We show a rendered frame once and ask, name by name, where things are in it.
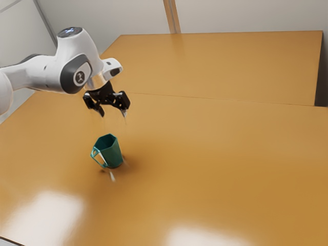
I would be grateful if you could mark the teal faceted mug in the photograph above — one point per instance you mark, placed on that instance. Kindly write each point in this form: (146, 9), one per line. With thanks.
(109, 151)

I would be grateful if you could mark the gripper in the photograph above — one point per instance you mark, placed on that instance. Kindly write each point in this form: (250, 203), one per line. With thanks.
(102, 93)

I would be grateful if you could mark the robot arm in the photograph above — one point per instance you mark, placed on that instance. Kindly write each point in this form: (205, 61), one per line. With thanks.
(48, 69)

